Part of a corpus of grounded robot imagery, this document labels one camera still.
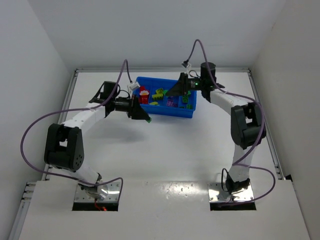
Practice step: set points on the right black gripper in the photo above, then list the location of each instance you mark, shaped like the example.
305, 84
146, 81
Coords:
185, 84

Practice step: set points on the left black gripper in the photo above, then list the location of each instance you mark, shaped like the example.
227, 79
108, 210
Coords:
133, 107

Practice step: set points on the dark green lego brick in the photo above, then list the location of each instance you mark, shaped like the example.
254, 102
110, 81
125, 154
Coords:
185, 99

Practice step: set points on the lime curved lego brick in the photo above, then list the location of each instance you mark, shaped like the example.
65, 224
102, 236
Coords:
155, 103

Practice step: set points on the red lime lego stack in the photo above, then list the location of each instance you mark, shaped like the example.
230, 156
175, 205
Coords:
143, 95

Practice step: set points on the lime long lego brick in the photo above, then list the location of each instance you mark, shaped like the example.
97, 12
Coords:
159, 94

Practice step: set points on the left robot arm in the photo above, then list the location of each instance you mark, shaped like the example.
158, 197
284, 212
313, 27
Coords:
64, 148

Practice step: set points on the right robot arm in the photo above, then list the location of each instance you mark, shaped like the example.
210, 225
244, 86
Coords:
246, 121

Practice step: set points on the blue divided plastic bin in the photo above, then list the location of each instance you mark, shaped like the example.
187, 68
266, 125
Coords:
152, 84

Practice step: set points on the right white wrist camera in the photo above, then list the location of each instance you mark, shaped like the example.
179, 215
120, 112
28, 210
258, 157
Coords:
186, 65

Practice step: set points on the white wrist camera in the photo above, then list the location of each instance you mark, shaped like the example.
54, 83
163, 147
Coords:
186, 65
133, 86

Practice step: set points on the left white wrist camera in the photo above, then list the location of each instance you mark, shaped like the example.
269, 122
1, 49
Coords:
133, 86

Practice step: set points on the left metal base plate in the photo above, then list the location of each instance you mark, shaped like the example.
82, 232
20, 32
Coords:
107, 194

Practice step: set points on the right aluminium rail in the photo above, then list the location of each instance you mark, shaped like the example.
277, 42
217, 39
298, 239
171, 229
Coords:
271, 144

